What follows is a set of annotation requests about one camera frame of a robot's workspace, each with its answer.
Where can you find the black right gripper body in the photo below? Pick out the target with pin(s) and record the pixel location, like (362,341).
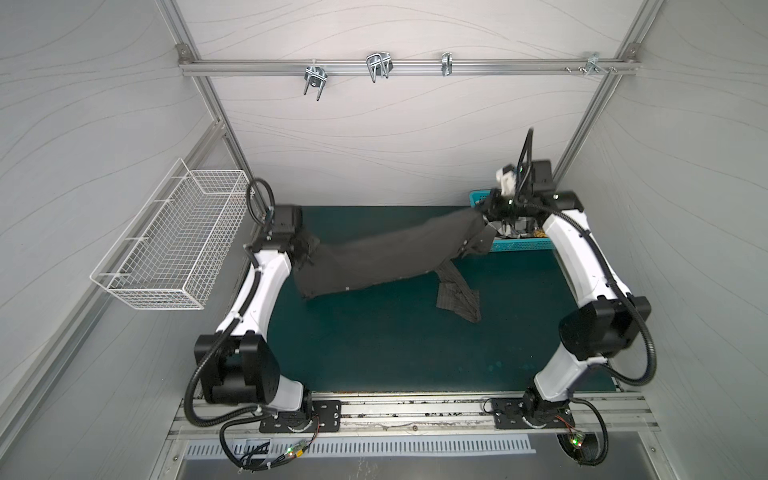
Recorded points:
(501,219)

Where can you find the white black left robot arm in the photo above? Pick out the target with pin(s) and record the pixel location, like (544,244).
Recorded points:
(236,372)

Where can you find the aluminium top cross rail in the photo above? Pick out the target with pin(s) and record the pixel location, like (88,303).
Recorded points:
(401,67)

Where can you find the metal double hook clamp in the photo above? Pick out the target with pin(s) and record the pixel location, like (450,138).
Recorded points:
(379,65)

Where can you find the white slotted vent strip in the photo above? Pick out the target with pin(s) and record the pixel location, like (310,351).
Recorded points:
(386,446)

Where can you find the metal bracket with bolts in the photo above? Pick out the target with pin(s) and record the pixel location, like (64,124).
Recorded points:
(591,67)

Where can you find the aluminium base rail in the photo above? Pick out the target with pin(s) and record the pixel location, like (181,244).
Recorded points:
(453,413)

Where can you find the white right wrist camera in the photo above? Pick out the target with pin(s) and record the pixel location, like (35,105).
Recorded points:
(507,178)

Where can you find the dark grey pinstriped shirt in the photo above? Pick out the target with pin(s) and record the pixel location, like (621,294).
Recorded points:
(431,247)

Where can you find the white wire wall basket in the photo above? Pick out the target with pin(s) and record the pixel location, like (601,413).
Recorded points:
(170,254)

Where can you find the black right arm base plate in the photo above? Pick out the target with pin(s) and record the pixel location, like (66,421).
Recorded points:
(516,414)

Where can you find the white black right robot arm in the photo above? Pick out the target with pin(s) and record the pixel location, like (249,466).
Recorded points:
(608,317)

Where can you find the metal u-bolt clamp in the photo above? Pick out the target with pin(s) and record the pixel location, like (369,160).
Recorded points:
(315,78)

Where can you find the small metal ring clamp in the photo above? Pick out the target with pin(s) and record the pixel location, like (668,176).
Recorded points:
(446,64)

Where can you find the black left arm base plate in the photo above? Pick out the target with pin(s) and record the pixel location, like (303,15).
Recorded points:
(322,416)

